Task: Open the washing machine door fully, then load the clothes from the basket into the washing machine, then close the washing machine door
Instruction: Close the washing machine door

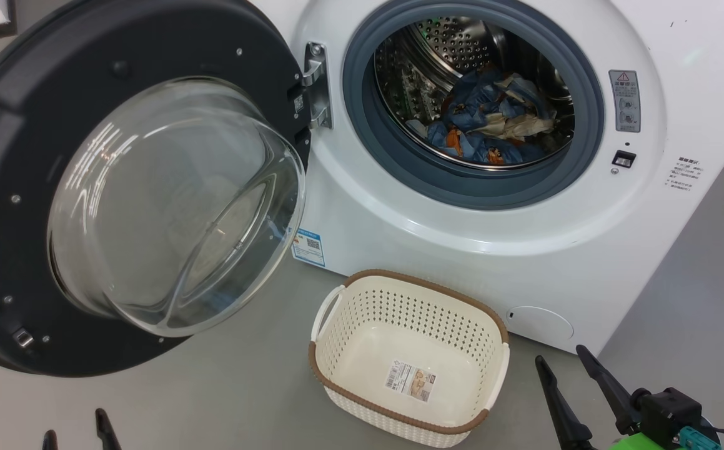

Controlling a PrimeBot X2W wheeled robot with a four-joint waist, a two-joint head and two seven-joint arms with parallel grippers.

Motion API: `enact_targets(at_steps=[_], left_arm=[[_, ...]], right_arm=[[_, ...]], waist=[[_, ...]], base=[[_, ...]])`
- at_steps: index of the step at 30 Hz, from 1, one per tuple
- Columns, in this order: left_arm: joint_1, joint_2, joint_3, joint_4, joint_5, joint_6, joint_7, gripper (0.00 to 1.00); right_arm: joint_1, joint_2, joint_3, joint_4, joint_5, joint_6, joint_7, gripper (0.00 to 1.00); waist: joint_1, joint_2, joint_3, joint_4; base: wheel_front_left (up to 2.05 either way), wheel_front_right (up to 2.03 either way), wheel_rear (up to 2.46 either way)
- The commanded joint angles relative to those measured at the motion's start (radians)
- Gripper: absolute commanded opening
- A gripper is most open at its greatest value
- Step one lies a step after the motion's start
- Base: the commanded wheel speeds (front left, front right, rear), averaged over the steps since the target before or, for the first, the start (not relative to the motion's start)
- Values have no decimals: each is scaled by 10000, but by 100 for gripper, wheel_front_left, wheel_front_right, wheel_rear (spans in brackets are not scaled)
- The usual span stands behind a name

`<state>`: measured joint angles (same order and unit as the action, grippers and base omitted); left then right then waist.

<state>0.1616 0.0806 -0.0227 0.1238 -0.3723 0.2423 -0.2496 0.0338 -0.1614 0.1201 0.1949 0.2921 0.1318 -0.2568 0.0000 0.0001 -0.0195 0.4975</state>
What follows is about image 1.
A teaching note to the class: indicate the perforated steel drum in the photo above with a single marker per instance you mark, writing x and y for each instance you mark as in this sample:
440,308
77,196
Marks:
418,75

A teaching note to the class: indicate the cream perforated basket brown rim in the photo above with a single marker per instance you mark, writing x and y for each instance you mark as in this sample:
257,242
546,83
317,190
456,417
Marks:
349,325

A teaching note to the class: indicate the round white filter cover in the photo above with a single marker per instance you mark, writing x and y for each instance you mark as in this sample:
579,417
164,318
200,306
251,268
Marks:
543,324

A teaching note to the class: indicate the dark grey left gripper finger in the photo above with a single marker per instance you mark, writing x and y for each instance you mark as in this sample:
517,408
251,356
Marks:
107,434
50,441

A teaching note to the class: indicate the silver door hinge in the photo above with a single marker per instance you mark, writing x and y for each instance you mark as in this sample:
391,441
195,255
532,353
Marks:
318,87

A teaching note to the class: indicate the basket product label sticker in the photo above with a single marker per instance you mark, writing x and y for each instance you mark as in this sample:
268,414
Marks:
410,380

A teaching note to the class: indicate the black door latch socket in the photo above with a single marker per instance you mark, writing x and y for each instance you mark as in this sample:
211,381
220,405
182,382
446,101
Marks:
624,159

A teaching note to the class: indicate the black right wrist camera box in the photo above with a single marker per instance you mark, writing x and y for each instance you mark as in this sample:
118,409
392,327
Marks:
671,409

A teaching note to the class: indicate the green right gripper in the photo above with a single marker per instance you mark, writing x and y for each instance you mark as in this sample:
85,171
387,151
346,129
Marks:
643,444

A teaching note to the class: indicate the blue energy label sticker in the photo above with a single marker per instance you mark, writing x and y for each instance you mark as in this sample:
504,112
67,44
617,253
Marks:
308,248

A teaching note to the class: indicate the blue bear print garment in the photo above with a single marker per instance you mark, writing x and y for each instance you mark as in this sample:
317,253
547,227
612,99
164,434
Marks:
474,150
471,106

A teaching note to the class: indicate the grey warning sticker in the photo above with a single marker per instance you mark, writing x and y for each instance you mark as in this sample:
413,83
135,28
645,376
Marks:
625,101

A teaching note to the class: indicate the black round glass washer door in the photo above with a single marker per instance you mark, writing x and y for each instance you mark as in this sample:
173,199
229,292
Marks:
18,125

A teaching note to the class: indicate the white front-load washing machine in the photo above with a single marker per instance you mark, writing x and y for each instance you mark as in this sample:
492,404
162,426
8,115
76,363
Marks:
586,262

